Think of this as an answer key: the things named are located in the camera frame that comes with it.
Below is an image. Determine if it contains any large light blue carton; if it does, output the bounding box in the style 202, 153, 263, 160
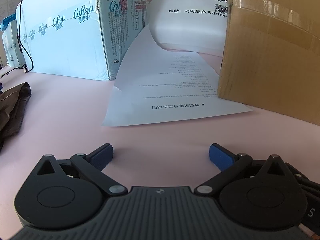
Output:
15, 0, 147, 81

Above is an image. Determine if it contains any white printed paper sheet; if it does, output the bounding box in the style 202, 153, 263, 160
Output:
101, 22, 253, 128

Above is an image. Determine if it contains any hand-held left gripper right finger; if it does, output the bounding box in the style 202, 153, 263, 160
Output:
193, 143, 297, 196

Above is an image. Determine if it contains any dark brown cloth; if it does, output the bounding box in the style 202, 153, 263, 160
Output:
0, 82, 32, 153

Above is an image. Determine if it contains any white plastic bag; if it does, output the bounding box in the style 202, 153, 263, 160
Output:
147, 0, 229, 57

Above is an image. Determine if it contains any small white blue carton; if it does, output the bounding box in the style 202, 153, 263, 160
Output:
1, 15, 26, 68

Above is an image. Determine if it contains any brown cardboard box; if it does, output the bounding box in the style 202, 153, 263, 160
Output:
217, 0, 320, 126

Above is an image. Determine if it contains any black cable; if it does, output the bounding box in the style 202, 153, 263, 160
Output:
0, 0, 38, 78

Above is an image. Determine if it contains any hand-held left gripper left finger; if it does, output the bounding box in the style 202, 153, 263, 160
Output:
27, 143, 127, 197

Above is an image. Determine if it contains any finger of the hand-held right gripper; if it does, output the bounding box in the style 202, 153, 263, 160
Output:
285, 163, 320, 195

